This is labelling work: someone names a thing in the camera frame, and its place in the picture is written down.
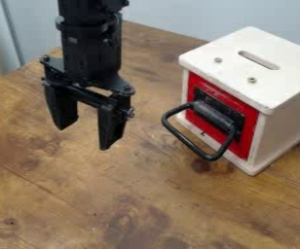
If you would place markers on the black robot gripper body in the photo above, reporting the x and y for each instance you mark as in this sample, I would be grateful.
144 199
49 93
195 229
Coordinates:
85 72

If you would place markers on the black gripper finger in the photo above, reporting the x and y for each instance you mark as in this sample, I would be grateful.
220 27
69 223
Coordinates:
61 106
112 115

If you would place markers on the red drawer front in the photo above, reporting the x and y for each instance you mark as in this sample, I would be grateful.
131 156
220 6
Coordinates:
223 117

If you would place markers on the white wooden drawer box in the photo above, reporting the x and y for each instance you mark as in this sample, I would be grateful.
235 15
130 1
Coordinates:
247 72

